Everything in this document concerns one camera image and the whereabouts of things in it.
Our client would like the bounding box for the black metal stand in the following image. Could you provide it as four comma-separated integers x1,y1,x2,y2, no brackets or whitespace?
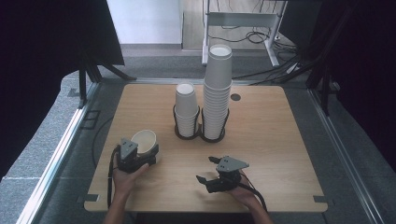
306,62,332,117

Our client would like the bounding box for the tall stack of paper cups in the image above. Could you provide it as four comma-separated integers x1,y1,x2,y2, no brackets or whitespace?
202,44,233,141

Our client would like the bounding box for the left hand-held gripper cable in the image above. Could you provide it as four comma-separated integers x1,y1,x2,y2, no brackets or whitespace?
106,144,123,209

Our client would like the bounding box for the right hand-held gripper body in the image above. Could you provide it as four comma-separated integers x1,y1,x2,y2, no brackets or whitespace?
205,155,250,194

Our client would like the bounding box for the dark curtain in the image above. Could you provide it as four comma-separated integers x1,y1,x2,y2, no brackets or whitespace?
279,0,396,175
0,0,125,181

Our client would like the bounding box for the black floor socket frame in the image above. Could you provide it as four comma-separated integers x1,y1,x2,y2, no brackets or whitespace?
79,109,101,131

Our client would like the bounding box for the white paper cup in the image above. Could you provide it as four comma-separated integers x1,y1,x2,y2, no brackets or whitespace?
130,129,163,165

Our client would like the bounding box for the short stack of paper cups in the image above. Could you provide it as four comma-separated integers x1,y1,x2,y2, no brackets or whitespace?
173,81,201,139

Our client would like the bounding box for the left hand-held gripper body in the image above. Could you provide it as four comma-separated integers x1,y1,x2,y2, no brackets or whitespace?
116,137,159,175

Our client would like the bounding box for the person's left hand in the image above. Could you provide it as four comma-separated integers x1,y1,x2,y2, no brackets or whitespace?
111,163,149,200

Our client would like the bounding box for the right hand-held gripper cable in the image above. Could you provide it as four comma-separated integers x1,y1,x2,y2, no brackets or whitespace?
237,172,269,213

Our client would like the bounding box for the thin black floor cable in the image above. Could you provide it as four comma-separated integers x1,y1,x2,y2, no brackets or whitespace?
91,116,115,169

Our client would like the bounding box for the hand-held gripper cable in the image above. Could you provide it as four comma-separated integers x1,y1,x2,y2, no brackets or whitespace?
106,144,123,209
237,172,269,213

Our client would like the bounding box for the black floor cable bundle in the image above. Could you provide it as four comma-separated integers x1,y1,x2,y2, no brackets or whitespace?
208,27,314,87

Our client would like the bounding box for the aluminium floor rail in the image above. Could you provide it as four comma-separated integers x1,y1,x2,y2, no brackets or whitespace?
15,82,101,224
306,88,387,224

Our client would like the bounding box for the black wire cup holder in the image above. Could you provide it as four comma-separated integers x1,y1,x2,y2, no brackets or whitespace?
172,105,231,144

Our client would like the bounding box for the black tripod stand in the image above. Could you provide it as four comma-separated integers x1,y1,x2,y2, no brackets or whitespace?
78,52,138,110

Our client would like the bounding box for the white metal desk frame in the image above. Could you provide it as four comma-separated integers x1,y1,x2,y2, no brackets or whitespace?
201,0,289,68

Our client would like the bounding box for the person's right hand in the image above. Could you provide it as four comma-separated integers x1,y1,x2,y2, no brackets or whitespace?
228,183,262,210

